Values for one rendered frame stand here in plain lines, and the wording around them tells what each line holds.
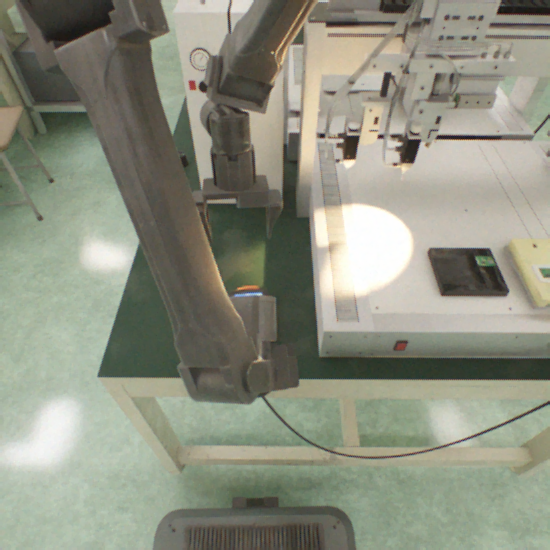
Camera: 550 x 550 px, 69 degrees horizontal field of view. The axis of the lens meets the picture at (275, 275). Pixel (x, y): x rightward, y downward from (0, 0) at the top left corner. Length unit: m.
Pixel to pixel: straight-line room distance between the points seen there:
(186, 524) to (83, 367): 0.84
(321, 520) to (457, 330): 0.66
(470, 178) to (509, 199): 0.11
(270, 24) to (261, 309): 0.32
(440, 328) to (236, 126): 0.50
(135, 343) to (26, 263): 1.49
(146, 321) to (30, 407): 0.99
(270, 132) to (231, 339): 0.68
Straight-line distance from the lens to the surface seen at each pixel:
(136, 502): 1.57
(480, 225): 1.03
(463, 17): 0.79
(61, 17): 0.41
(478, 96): 0.85
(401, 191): 1.06
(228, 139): 0.60
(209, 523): 1.25
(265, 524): 1.23
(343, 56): 0.89
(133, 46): 0.39
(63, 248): 2.32
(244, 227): 1.07
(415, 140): 0.82
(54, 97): 3.18
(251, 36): 0.53
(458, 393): 0.95
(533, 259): 0.95
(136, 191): 0.38
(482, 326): 0.84
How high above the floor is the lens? 1.48
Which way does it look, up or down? 50 degrees down
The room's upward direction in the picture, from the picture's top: straight up
